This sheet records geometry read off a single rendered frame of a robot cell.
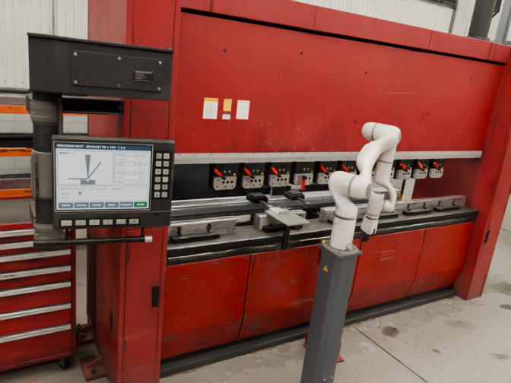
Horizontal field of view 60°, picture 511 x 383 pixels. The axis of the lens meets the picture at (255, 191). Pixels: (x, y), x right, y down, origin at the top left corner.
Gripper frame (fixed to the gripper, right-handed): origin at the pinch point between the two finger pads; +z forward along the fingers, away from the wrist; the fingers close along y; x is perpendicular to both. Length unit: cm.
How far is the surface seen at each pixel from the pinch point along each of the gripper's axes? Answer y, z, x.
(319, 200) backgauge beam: -76, 7, 12
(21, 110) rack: -202, -25, -201
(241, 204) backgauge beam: -67, 4, -58
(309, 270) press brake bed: -31, 40, -16
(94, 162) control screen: 29, -59, -165
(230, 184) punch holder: -39, -23, -80
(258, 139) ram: -44, -50, -63
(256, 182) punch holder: -41, -23, -62
